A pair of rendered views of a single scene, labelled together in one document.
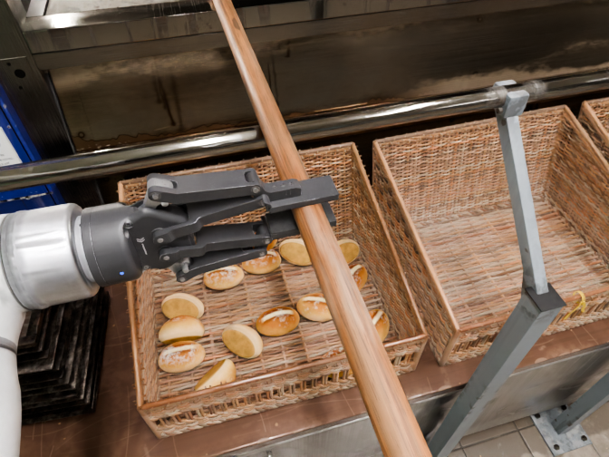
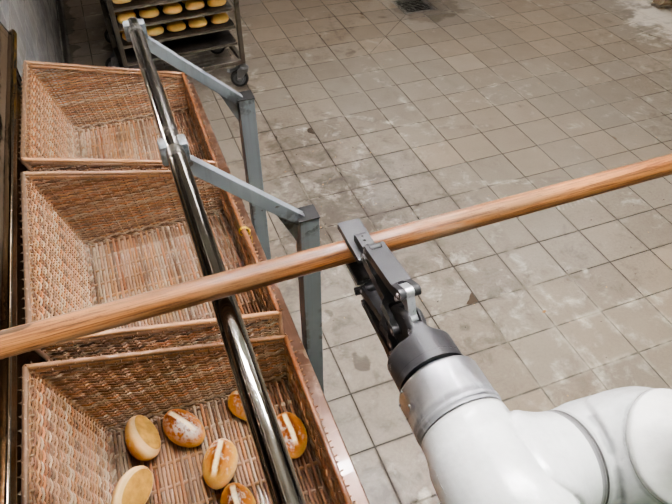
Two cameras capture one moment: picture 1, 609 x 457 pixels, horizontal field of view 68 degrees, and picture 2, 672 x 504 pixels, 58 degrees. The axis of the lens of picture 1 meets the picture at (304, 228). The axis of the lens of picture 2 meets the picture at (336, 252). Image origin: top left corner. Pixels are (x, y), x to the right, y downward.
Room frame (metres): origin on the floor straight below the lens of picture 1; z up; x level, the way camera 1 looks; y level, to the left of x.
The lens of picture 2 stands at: (0.40, 0.54, 1.72)
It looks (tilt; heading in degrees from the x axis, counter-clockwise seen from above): 44 degrees down; 265
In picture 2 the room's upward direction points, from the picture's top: straight up
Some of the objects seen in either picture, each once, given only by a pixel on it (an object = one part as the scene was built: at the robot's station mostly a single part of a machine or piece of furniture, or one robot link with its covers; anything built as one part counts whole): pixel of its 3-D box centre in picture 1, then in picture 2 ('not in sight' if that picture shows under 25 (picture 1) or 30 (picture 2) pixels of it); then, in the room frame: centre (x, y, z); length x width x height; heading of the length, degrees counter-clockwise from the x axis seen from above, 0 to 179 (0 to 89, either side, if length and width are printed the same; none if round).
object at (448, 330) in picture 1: (508, 222); (150, 261); (0.75, -0.49, 0.72); 0.56 x 0.49 x 0.28; 106
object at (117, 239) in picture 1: (142, 238); (414, 345); (0.28, 0.15, 1.20); 0.09 x 0.07 x 0.08; 106
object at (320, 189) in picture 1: (300, 193); (358, 240); (0.33, 0.00, 1.21); 0.07 x 0.03 x 0.01; 106
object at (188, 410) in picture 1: (265, 275); (199, 499); (0.59, 0.08, 0.72); 0.56 x 0.49 x 0.28; 105
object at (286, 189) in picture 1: (273, 184); (367, 243); (0.32, 0.03, 1.23); 0.05 x 0.01 x 0.03; 106
